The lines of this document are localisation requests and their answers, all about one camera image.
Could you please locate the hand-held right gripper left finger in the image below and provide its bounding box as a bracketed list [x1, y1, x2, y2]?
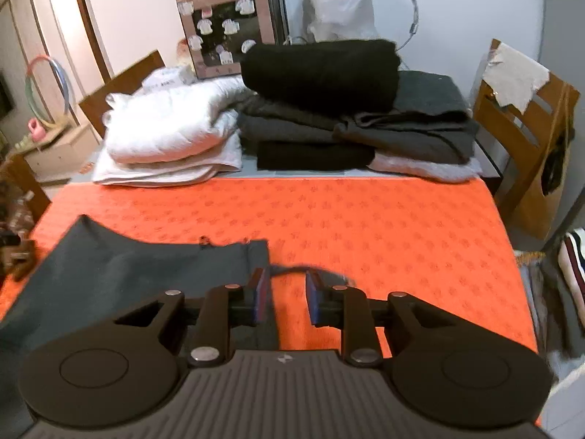
[114, 267, 272, 367]

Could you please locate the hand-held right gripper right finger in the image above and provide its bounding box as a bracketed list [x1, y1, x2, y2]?
[305, 269, 460, 368]

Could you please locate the dark teal garment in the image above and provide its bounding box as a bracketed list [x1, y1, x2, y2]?
[0, 214, 280, 439]

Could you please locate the orange patterned tablecloth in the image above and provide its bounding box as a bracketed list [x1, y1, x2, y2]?
[0, 176, 543, 439]

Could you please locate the folded black garment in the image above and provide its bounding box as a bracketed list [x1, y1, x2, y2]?
[256, 141, 376, 172]

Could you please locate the folded white cloth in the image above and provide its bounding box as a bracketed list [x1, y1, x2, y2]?
[92, 131, 243, 187]

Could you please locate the folded light grey garment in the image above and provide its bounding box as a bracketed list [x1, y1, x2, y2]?
[367, 150, 483, 183]

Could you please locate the folded dark grey garment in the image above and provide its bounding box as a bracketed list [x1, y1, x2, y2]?
[237, 101, 480, 164]

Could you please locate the folded white padded jacket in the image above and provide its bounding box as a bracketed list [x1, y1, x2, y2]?
[101, 76, 255, 164]

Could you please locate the folded black sweater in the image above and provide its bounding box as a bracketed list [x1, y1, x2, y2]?
[240, 39, 402, 114]

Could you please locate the white packet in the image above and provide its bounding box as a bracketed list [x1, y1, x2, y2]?
[141, 64, 199, 93]

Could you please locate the light wooden cabinet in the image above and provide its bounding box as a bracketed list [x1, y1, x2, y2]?
[23, 123, 98, 182]

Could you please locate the wooden chair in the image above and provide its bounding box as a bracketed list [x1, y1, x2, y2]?
[472, 38, 580, 220]
[79, 49, 166, 139]

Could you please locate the striped cloth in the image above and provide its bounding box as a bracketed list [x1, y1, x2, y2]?
[558, 228, 585, 321]

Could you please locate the pink cardboard box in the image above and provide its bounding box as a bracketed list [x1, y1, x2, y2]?
[174, 0, 290, 80]

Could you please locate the colourful hula hoop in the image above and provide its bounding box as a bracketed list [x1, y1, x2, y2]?
[24, 54, 74, 130]

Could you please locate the torn white paper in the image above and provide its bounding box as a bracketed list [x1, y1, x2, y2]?
[483, 43, 551, 114]

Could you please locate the white plastic bag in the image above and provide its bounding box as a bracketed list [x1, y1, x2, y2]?
[303, 0, 378, 45]

